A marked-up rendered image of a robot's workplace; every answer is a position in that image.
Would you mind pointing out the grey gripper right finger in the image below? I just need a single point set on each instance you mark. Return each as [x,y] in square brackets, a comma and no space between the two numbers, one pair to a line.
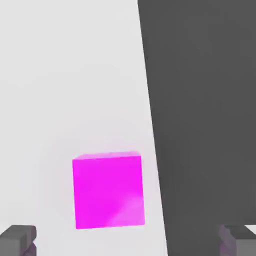
[240,244]

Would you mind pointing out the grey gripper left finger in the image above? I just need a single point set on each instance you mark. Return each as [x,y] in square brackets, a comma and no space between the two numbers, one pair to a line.
[17,241]

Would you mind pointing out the small magenta cube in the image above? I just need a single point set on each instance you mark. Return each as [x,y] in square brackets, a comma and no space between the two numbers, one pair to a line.
[108,192]

